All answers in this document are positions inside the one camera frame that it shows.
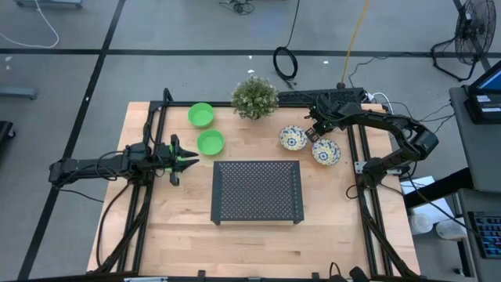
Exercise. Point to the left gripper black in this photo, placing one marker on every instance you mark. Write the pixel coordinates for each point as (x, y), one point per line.
(174, 141)

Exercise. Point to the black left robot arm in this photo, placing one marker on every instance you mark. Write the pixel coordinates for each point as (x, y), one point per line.
(86, 166)

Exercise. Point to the grey floor base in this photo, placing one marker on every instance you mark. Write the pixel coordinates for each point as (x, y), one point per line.
(17, 93)

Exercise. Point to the potted artificial green plant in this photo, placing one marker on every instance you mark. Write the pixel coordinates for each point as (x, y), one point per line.
(254, 98)

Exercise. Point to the black diagonal beam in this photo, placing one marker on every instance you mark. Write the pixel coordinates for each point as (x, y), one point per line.
(438, 188)

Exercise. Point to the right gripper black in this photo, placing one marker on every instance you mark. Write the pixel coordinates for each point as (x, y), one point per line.
(325, 119)

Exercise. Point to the black floor fan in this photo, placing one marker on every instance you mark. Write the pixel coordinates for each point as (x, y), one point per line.
(475, 35)

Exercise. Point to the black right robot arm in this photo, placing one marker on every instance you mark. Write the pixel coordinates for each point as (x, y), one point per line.
(391, 121)

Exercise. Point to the green plastic mini bowl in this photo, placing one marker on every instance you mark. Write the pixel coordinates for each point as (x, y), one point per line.
(210, 143)
(200, 115)

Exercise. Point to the laptop with blue screen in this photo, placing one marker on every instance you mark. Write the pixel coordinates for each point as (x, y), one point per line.
(491, 82)

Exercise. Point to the keyboard with coloured keys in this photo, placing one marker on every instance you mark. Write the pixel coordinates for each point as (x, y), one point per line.
(487, 235)

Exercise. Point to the black perforated metal rack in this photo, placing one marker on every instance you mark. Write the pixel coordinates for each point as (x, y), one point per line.
(256, 192)

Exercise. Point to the black labelled device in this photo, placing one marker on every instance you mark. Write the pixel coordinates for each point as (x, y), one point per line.
(475, 113)

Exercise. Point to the yellow patterned ceramic mini bowl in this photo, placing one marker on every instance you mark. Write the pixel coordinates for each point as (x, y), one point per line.
(293, 138)
(326, 152)

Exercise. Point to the black aluminium rig frame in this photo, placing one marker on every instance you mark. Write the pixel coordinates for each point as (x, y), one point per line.
(180, 104)

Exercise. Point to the white paper sheet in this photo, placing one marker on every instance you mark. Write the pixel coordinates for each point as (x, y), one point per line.
(434, 209)

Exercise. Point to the silver metal plate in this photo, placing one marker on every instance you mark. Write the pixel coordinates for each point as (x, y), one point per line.
(145, 279)

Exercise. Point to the white round lid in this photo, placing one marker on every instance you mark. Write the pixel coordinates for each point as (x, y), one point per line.
(450, 230)
(420, 224)

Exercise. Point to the grey side desk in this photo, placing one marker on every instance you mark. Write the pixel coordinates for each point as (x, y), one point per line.
(469, 270)
(485, 156)

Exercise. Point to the black floor object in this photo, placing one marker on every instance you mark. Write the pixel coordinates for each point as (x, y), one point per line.
(4, 131)

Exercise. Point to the black perforated electronics box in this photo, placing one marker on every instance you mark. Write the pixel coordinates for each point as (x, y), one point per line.
(332, 96)

